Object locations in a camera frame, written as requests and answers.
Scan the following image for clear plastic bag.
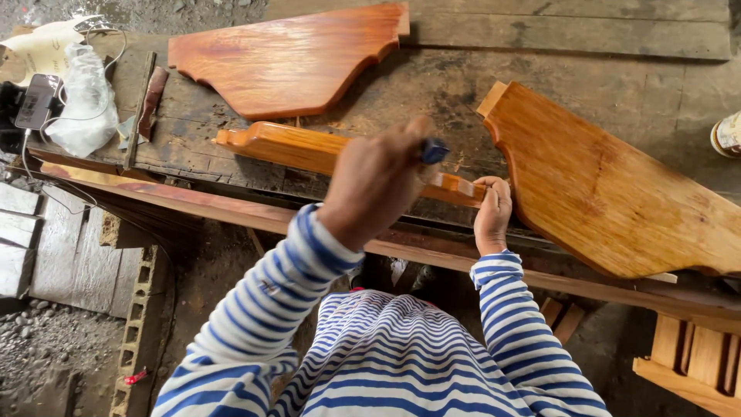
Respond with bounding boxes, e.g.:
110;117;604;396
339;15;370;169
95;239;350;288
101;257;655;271
44;43;120;159

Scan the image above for long reddish wooden plank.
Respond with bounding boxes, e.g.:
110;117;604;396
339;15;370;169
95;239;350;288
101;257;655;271
39;161;741;334

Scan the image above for light wooden frame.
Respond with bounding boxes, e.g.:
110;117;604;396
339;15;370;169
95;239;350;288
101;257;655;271
632;313;741;417

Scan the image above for smartphone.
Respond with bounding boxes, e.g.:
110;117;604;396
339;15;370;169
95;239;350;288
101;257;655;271
14;73;64;131

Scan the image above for person's left hand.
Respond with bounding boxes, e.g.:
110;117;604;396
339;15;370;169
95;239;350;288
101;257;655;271
316;115;442;253

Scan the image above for dark wooden stick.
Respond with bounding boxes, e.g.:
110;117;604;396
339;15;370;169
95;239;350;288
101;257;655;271
123;51;157;171

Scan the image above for varnish can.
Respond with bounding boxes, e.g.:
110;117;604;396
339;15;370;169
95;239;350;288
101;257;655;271
710;110;741;159

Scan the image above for black bag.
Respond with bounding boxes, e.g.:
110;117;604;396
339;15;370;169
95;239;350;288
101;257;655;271
0;80;36;155

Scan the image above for light brown wooden panel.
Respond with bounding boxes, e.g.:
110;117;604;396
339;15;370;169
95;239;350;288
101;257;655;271
476;80;741;280

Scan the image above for reddish varnished wooden panel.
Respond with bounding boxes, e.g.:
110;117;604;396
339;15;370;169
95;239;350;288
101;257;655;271
167;2;411;121

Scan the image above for person's striped shirt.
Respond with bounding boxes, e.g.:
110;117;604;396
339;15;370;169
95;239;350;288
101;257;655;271
152;288;613;417

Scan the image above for wood scraps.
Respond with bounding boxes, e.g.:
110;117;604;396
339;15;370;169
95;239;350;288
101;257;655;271
540;297;587;346

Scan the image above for person's right hand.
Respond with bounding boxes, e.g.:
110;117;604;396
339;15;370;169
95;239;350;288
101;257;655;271
472;175;514;257

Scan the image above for weathered wooden plank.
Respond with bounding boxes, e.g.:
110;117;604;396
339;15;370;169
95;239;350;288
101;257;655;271
265;0;733;62

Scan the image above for grey cloth scrap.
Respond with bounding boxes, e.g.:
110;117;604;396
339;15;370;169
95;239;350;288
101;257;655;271
117;115;141;153

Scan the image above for narrow varnished wooden piece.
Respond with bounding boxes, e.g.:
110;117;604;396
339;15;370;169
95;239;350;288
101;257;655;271
213;121;488;209

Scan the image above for small reddish wood strip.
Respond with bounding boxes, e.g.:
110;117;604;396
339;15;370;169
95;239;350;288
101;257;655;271
137;66;170;141

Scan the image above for blue tool handle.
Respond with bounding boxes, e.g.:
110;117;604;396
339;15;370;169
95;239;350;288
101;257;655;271
420;138;451;165

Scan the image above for concrete block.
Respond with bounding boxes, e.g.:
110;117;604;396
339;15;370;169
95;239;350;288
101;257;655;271
108;246;176;417

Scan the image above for beige sandpaper sheet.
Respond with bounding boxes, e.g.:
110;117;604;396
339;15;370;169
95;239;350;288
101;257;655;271
0;15;104;88

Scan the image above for grey wooden boards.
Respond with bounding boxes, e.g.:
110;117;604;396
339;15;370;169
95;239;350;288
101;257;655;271
0;182;144;320

